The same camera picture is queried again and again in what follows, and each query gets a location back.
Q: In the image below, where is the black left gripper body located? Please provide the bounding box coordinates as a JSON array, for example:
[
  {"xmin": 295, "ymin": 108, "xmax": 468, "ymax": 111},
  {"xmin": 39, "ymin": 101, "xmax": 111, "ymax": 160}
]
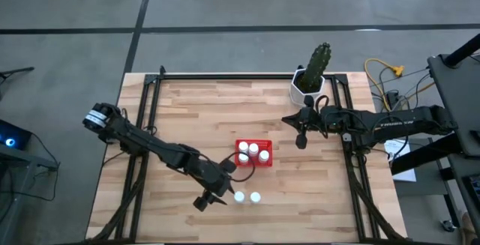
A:
[{"xmin": 198, "ymin": 162, "xmax": 231, "ymax": 198}]

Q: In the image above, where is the dark grey equipment cart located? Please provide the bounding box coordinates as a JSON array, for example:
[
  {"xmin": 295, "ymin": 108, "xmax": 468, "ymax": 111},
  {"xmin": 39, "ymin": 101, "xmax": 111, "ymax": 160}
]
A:
[{"xmin": 389, "ymin": 33, "xmax": 480, "ymax": 245}]

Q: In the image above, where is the black power adapter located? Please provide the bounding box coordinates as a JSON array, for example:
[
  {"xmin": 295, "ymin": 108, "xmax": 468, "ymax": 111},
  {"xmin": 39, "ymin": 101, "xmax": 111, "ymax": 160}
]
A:
[{"xmin": 385, "ymin": 90, "xmax": 400, "ymax": 106}]

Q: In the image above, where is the black aluminium table frame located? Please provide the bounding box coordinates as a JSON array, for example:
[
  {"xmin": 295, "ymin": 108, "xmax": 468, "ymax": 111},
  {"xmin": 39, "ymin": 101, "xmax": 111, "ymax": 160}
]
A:
[{"xmin": 88, "ymin": 64, "xmax": 407, "ymax": 244}]

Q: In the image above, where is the red plastic mesh basket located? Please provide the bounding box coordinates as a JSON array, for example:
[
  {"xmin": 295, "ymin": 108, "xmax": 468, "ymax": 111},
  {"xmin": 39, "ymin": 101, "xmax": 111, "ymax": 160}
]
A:
[{"xmin": 235, "ymin": 139, "xmax": 274, "ymax": 168}]

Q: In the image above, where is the yellow cable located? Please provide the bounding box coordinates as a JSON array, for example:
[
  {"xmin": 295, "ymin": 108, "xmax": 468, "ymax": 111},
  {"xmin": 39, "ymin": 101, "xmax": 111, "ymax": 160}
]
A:
[{"xmin": 364, "ymin": 58, "xmax": 406, "ymax": 102}]

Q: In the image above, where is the black computer with blue light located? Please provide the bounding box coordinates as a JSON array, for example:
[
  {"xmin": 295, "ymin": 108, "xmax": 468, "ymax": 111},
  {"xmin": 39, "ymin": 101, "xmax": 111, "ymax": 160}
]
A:
[{"xmin": 0, "ymin": 118, "xmax": 33, "ymax": 151}]

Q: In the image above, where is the white faceted plant pot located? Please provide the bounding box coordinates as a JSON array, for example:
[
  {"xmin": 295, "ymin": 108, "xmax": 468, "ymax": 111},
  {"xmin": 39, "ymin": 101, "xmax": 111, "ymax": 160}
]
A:
[{"xmin": 289, "ymin": 68, "xmax": 327, "ymax": 108}]

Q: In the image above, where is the white paper sheet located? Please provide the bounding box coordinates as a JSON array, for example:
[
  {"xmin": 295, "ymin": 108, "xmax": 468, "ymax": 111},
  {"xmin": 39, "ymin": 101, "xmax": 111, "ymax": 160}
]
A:
[{"xmin": 383, "ymin": 138, "xmax": 419, "ymax": 184}]

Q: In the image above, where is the green cactus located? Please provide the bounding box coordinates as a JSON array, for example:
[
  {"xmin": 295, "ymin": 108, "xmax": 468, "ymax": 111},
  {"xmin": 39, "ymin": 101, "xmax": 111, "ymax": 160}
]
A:
[{"xmin": 298, "ymin": 42, "xmax": 333, "ymax": 94}]

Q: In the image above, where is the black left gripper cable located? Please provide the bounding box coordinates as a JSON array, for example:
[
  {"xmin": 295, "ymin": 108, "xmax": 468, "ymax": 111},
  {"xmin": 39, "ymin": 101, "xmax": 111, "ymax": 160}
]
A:
[{"xmin": 220, "ymin": 151, "xmax": 257, "ymax": 184}]

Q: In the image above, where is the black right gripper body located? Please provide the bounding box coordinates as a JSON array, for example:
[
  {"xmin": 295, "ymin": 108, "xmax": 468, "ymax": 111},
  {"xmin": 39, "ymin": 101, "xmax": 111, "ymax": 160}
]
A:
[{"xmin": 309, "ymin": 104, "xmax": 333, "ymax": 136}]

